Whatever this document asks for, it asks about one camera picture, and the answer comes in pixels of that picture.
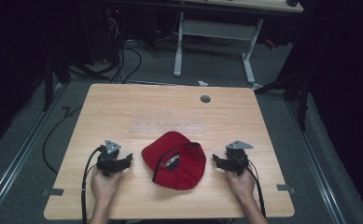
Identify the white paper scrap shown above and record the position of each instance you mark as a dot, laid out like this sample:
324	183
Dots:
202	83

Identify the black metal stand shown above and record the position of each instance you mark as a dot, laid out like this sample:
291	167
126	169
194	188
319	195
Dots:
48	84
297	93

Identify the person's left hand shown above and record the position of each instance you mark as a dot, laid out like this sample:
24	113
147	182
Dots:
103	186

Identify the person's right hand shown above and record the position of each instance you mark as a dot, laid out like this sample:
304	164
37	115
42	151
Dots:
240	186

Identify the white-framed desk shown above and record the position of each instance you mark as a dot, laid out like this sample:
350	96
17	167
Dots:
216	29

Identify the grey tape piece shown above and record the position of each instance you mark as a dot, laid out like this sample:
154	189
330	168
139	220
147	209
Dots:
286	188
53	192

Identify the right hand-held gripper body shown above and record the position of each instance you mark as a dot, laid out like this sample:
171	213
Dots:
237	160

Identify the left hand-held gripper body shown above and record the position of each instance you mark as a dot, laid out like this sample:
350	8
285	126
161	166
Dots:
108	163

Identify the red baseball cap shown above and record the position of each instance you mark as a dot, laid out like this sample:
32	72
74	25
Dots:
182	168

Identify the metal floor rail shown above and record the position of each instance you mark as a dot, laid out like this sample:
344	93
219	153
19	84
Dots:
12	165
317	161

